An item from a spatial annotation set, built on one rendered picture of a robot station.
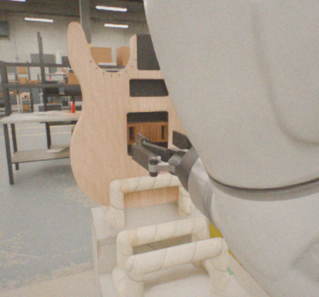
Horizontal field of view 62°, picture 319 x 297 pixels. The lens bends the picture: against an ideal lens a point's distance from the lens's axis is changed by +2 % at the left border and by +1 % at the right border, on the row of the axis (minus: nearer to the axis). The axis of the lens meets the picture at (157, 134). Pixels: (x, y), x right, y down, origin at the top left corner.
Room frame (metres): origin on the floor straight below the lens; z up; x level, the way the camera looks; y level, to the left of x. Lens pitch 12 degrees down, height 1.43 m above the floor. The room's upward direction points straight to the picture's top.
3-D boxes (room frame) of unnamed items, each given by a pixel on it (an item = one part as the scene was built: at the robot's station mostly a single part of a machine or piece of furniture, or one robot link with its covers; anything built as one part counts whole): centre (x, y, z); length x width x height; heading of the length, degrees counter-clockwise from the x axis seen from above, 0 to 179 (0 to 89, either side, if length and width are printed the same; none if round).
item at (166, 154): (0.40, -0.01, 1.31); 0.11 x 0.01 x 0.04; 41
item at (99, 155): (0.62, 0.03, 1.33); 0.35 x 0.04 x 0.40; 109
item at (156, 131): (0.61, 0.03, 1.31); 0.10 x 0.03 x 0.05; 109
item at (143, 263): (0.43, -0.04, 1.12); 0.20 x 0.03 x 0.03; 109
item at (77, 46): (0.58, 0.15, 1.49); 0.07 x 0.04 x 0.10; 109
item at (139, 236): (0.51, -0.01, 1.12); 0.20 x 0.03 x 0.03; 109
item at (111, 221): (0.59, 0.12, 1.12); 0.11 x 0.03 x 0.03; 20
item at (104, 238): (0.62, 0.02, 1.02); 0.27 x 0.15 x 0.17; 110
